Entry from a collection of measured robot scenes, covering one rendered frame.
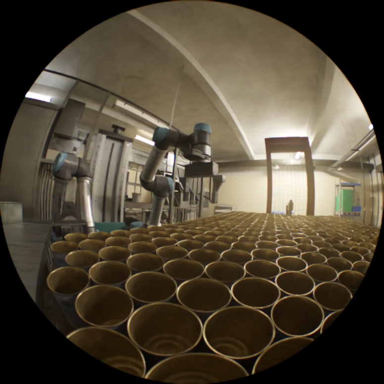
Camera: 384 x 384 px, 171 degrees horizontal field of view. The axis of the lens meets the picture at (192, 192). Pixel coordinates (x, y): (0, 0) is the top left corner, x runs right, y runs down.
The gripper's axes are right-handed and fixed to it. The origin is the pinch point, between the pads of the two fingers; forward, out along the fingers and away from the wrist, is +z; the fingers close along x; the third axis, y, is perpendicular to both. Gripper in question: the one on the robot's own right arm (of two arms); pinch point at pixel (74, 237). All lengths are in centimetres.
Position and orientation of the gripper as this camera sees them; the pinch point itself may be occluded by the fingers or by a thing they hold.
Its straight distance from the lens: 43.1
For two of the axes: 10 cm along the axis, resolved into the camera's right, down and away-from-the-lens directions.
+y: -0.6, 10.0, -0.4
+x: -5.2, -0.6, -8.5
